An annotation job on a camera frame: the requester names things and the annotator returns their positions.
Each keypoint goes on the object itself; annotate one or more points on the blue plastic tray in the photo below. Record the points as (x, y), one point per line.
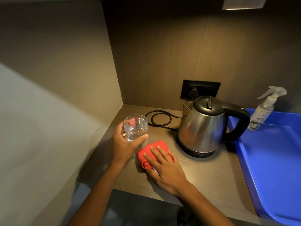
(275, 162)

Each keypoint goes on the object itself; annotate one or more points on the person's left thumb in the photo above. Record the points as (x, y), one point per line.
(140, 140)

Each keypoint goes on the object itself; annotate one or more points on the recessed ceiling light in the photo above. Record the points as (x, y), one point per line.
(244, 2)

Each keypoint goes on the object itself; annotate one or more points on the person's right thumb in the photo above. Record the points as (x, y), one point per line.
(151, 174)

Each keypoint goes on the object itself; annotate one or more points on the person's right little finger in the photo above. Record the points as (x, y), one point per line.
(171, 156)

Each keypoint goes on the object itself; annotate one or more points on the black wall socket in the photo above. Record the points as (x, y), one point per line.
(207, 85)

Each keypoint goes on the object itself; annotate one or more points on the person's right middle finger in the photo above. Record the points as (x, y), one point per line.
(157, 154)

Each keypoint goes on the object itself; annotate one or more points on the person's left hand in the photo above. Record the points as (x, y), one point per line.
(120, 148)

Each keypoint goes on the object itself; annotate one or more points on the person's right forearm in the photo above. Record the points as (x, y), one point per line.
(207, 209)

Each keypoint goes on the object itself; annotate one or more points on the black power plug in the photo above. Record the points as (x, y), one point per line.
(193, 93)

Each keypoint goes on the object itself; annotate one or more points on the stainless steel electric kettle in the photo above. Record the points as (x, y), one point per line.
(202, 124)

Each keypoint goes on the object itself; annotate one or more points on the clear spray bottle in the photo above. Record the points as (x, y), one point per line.
(264, 110)

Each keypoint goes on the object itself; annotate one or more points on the black kettle base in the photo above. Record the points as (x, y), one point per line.
(197, 154)

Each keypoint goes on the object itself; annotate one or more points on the person's left forearm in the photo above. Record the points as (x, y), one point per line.
(98, 195)

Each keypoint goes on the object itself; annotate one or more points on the clear drinking glass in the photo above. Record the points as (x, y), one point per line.
(136, 128)

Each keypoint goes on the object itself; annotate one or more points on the red cleaning cloth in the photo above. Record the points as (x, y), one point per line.
(150, 148)

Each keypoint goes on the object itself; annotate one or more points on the person's right hand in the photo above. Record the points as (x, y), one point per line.
(169, 172)

